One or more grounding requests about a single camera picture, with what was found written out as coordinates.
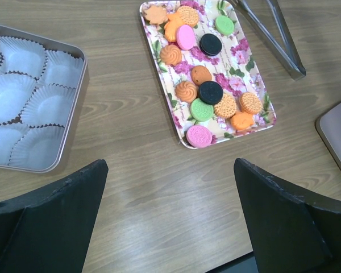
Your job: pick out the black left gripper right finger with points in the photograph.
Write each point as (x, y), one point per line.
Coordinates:
(291, 228)

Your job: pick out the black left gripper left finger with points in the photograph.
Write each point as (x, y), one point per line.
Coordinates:
(49, 229)

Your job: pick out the black sandwich cookie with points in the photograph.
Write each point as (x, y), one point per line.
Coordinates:
(210, 92)
(210, 44)

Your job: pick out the pink oval cookie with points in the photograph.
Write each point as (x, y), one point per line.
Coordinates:
(185, 37)

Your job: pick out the pink tin lid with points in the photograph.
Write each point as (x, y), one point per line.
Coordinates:
(328, 126)

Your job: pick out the orange leaf cookie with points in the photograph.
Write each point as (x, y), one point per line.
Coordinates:
(174, 22)
(156, 14)
(241, 120)

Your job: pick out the pink round cookie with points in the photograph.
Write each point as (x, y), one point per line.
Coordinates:
(199, 136)

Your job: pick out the tan round sandwich cookie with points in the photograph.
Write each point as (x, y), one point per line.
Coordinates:
(250, 103)
(226, 107)
(189, 15)

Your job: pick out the gold cookie tin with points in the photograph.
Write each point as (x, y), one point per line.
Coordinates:
(72, 121)

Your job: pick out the green round cookie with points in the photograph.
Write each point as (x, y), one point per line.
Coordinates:
(224, 25)
(201, 111)

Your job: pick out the floral serving tray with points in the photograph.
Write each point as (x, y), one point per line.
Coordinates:
(234, 69)

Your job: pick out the orange swirl cookie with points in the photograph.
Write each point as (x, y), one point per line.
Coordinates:
(171, 55)
(186, 91)

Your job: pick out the brown chip cookie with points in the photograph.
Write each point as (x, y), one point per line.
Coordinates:
(200, 74)

